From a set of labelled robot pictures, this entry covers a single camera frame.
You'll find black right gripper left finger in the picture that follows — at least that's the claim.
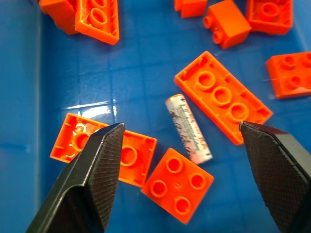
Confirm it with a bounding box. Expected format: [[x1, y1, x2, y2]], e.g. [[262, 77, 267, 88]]
[[26, 122, 126, 233]]

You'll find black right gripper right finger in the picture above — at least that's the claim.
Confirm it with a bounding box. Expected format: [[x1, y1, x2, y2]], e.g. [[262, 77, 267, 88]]
[[239, 121, 311, 233]]

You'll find blue plastic bin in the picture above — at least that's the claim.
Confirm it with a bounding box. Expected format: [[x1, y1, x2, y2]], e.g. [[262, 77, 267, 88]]
[[0, 0, 311, 233]]

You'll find long orange building brick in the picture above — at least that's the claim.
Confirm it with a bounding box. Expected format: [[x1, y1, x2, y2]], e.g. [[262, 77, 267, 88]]
[[50, 113, 158, 188], [174, 50, 274, 146], [74, 0, 120, 46]]

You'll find square orange building brick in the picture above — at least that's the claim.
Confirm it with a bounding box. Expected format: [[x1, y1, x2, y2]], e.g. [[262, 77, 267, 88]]
[[245, 0, 294, 35], [140, 148, 215, 225], [265, 51, 311, 100]]

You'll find white printed cylindrical battery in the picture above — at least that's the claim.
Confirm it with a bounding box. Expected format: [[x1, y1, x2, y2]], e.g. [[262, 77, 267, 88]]
[[165, 93, 214, 165]]

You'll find small orange building brick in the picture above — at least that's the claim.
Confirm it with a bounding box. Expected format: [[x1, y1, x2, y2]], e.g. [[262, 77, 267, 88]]
[[203, 0, 253, 50], [173, 0, 208, 18]]

